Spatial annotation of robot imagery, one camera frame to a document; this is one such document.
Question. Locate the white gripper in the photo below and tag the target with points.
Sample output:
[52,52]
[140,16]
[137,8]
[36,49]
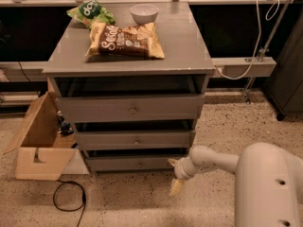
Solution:
[180,171]

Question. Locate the grey bottom drawer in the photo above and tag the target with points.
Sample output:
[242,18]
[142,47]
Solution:
[131,162]

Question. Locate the grey drawer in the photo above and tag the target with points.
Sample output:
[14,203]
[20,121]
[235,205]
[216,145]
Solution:
[103,140]
[130,108]
[131,162]

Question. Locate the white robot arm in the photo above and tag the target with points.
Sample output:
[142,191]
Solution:
[268,182]

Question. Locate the grey middle drawer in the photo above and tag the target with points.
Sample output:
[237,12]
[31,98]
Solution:
[103,140]

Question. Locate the grey top drawer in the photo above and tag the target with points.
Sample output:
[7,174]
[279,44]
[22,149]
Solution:
[130,108]

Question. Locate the grey drawer cabinet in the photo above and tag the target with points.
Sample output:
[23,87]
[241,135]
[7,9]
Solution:
[185,70]

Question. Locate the open cardboard box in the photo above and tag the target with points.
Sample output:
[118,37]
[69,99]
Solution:
[43,153]

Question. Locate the blue bottle in box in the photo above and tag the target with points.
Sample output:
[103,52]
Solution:
[64,127]

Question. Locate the dark grey side cabinet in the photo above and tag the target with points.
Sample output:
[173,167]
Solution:
[285,87]

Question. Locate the brown chip bag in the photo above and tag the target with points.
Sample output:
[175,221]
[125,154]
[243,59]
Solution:
[141,40]

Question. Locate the metal support pole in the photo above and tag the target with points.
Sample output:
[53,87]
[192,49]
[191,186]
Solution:
[259,52]

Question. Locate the white bowl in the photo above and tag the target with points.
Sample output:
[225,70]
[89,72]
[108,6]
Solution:
[144,13]

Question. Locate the green chip bag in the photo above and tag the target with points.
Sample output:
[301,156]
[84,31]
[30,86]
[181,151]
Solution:
[90,12]

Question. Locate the grey wall rail shelf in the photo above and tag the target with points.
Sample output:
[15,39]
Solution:
[238,68]

